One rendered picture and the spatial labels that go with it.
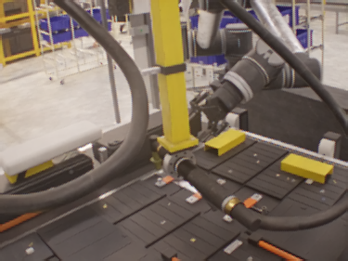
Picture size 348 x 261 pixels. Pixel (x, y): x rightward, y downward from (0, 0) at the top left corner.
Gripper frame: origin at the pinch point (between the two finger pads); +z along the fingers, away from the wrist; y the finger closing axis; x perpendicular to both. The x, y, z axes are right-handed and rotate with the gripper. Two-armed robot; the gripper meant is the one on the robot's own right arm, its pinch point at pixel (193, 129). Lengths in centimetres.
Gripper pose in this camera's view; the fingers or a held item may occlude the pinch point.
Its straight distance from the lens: 105.1
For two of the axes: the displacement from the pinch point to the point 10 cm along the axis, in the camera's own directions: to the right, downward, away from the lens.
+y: 5.2, 6.7, 5.3
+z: -7.2, 6.8, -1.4
